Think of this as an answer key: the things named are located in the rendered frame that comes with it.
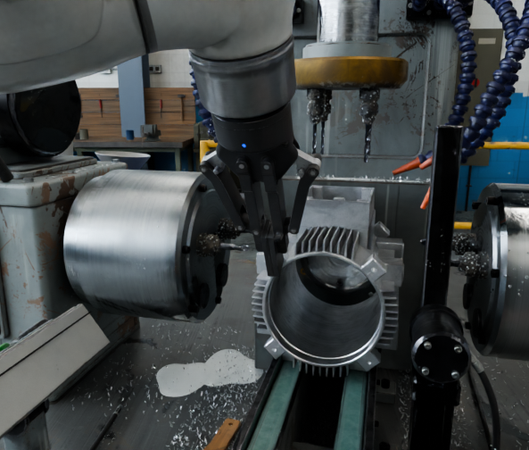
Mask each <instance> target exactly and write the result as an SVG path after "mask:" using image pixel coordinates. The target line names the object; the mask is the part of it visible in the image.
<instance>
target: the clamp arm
mask: <svg viewBox="0 0 529 450"><path fill-rule="evenodd" d="M463 133H464V127H463V126H461V125H436V126H435V128H434V149H433V160H432V170H431V181H430V192H429V203H428V214H427V224H426V245H425V256H424V267H423V278H422V288H421V299H420V307H422V306H424V305H427V304H441V305H445V306H447V297H448V288H449V278H450V261H451V252H452V243H453V233H454V224H455V215H456V206H457V196H458V187H459V170H460V160H461V151H462V142H463Z"/></svg>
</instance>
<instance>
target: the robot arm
mask: <svg viewBox="0 0 529 450"><path fill-rule="evenodd" d="M294 4H295V0H0V95H2V94H11V93H18V92H22V91H27V90H32V89H37V88H45V87H49V86H53V85H57V84H61V83H64V82H68V81H72V80H75V79H81V78H85V77H87V76H90V75H94V74H96V73H99V72H102V71H107V70H109V69H111V68H113V67H115V66H117V65H119V64H121V63H124V62H126V61H129V60H131V59H134V58H137V57H139V56H142V55H145V54H151V53H155V52H160V51H166V50H176V49H188V56H189V59H190V62H191V64H192V66H193V70H194V77H195V81H196V85H197V88H198V93H199V97H200V100H201V103H202V105H203V107H204V108H205V109H206V110H208V111H209V112H211V117H212V120H213V125H214V129H215V133H216V137H217V140H218V145H217V147H216V151H214V152H212V151H208V152H206V153H205V155H204V157H203V159H202V161H201V163H200V165H199V171H200V172H201V173H202V174H203V175H204V176H205V177H206V178H207V179H208V180H209V181H210V182H211V184H212V185H213V186H214V188H215V190H216V192H217V194H218V196H219V198H220V200H221V202H222V203H223V205H224V207H225V209H226V210H227V213H228V215H229V217H230V219H231V221H232V222H233V223H234V225H235V227H236V229H237V230H239V231H244V230H245V229H247V230H250V231H251V233H252V234H253V237H254V242H255V247H256V250H257V251H258V252H263V253H264V257H265V263H266V268H267V273H268V276H269V277H280V274H281V270H282V267H283V262H284V255H283V254H286V252H287V248H288V245H289V239H288V233H289V232H290V233H291V234H297V233H299V230H300V226H301V222H302V216H303V212H304V207H305V204H306V200H307V196H308V193H309V188H310V185H311V183H312V182H313V181H314V180H315V178H316V177H317V176H318V175H319V170H320V166H321V162H322V157H321V155H320V154H313V155H312V156H310V155H308V154H305V153H304V152H303V151H301V150H300V145H299V143H298V141H297V140H296V139H295V137H294V135H293V121H292V111H291V101H290V99H292V97H293V95H294V93H295V90H296V74H295V63H294V52H293V47H294V38H293V8H294ZM293 163H296V164H297V169H296V171H297V173H298V175H299V177H300V179H299V183H298V187H297V191H296V195H295V199H294V204H293V211H292V216H289V217H287V216H286V208H285V195H284V188H283V180H282V178H283V176H284V175H285V174H286V172H287V171H288V170H289V169H290V167H291V166H292V165H293ZM227 167H228V168H229V169H230V170H231V171H232V172H233V173H234V174H235V175H236V176H237V177H239V180H240V185H241V189H242V191H243V192H244V199H245V203H244V200H243V198H242V197H241V195H240V193H239V190H238V188H237V186H236V184H235V182H234V180H233V178H232V176H231V174H230V172H229V170H228V169H227ZM260 182H264V187H265V191H266V193H267V194H268V200H269V210H270V217H271V220H266V217H267V214H266V216H265V212H264V206H263V201H262V195H261V189H260ZM245 204H246V205H245ZM265 220H266V222H265Z"/></svg>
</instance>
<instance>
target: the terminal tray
mask: <svg viewBox="0 0 529 450"><path fill-rule="evenodd" d="M316 186H317V185H312V186H311V187H310V188H309V193H308V196H309V197H310V198H307V200H306V204H305V207H304V212H303V216H302V222H301V226H300V230H299V233H297V234H296V241H297V240H298V239H299V237H300V236H301V235H302V233H303V232H304V230H306V229H308V233H309V231H310V230H311V228H312V227H314V232H315V231H316V229H317V228H318V226H320V233H321V231H322V230H323V228H324V227H325V226H326V233H327V232H328V231H329V230H330V228H331V226H332V225H333V235H334V234H335V232H336V230H337V228H338V226H340V236H341V235H342V233H343V230H344V228H346V238H348V236H349V235H350V232H351V230H352V241H354V242H355V239H356V237H357V234H358V232H359V233H360V241H359V244H360V245H361V246H363V247H365V248H366V249H367V250H370V249H371V246H372V241H373V236H374V228H375V218H376V210H375V209H374V202H375V188H374V187H338V186H321V187H316ZM365 188H369V189H365ZM360 199H363V200H365V201H360Z"/></svg>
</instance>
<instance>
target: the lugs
mask: <svg viewBox="0 0 529 450"><path fill-rule="evenodd" d="M374 235H375V236H376V237H379V238H387V237H389V236H390V230H389V229H388V228H387V227H386V226H385V225H384V224H383V223H382V222H381V221H379V222H378V223H377V224H375V228H374ZM283 255H284V262H283V264H284V263H286V260H287V259H288V258H289V254H288V253H286V254H283ZM361 269H362V270H363V271H364V272H366V273H367V275H368V276H369V277H370V278H371V279H372V280H373V281H374V282H375V281H377V280H378V279H380V278H381V277H382V276H383V275H385V274H386V269H387V267H386V265H385V264H384V263H383V262H382V261H381V260H380V259H379V258H378V257H377V256H376V255H375V254H372V255H370V256H369V258H367V259H366V260H365V261H364V262H363V263H362V265H361ZM264 347H265V349H266V350H267V351H268V352H269V353H270V354H271V355H272V356H273V357H274V358H275V359H277V358H278V357H279V356H281V355H282V354H284V353H285V350H283V349H282V348H281V347H280V346H279V345H278V343H277V342H276V341H275V340H274V338H273V337H270V338H269V339H268V340H267V342H266V344H265V345H264ZM356 362H357V363H358V364H359V365H360V366H361V367H362V368H363V370H364V371H370V370H371V369H372V368H374V367H375V366H377V365H378V364H379V363H380V362H381V354H380V353H379V352H378V351H377V350H376V348H375V347H374V348H373V350H372V351H370V352H368V353H367V354H366V355H365V356H363V357H362V358H360V359H359V360H358V361H356Z"/></svg>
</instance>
